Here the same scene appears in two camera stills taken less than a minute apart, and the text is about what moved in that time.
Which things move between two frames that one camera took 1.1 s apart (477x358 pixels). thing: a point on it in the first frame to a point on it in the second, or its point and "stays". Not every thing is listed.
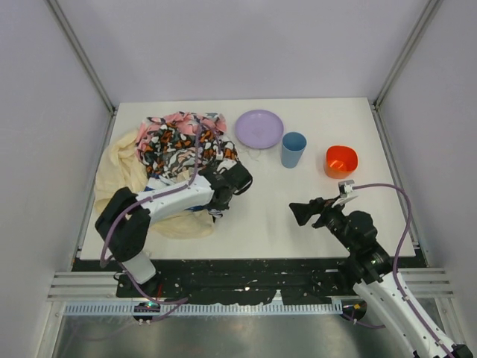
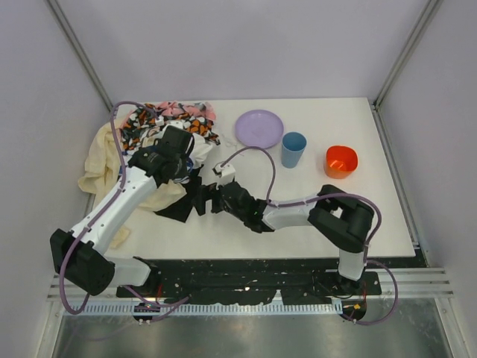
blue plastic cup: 294,145 stays
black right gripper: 319,213 to 215,198
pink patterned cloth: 186,121 to 172,108
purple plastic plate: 259,129 stays
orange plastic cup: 340,161 stays
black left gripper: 222,199 to 182,173
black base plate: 253,281 stays
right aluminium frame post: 412,42 stays
